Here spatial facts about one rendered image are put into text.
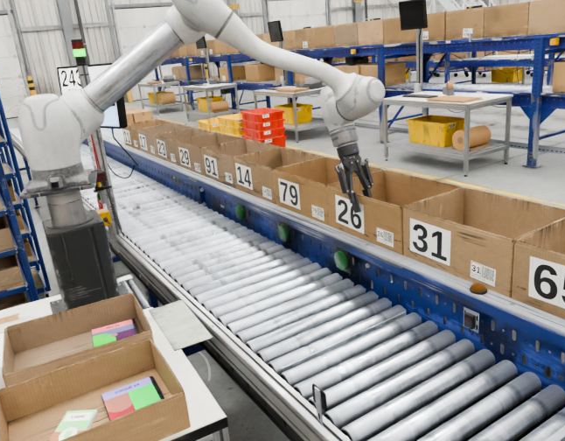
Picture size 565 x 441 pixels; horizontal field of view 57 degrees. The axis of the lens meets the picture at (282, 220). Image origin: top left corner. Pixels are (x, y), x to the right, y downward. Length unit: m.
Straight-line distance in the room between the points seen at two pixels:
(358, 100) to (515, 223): 0.63
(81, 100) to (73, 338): 0.78
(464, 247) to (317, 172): 1.06
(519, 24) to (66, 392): 6.20
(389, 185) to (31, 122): 1.31
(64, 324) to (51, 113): 0.65
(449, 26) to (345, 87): 5.83
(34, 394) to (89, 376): 0.13
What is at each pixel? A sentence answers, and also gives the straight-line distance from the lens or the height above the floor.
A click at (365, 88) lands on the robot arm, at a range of 1.64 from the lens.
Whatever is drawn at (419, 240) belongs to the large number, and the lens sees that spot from 1.66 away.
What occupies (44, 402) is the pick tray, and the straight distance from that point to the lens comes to 1.51.
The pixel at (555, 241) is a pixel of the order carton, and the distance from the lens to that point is 1.60.
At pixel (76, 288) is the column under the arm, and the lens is 1.84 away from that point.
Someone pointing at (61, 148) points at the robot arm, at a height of 1.33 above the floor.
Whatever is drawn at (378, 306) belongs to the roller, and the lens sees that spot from 1.72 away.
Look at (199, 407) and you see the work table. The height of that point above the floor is 0.75.
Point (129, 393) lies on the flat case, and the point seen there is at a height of 0.77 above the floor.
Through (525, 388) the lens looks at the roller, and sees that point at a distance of 1.43.
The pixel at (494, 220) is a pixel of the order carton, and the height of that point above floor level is 0.96.
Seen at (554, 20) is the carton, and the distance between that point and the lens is 6.61.
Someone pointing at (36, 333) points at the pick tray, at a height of 0.80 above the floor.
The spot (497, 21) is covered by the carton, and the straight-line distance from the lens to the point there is 7.00.
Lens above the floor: 1.58
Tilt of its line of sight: 19 degrees down
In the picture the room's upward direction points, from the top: 5 degrees counter-clockwise
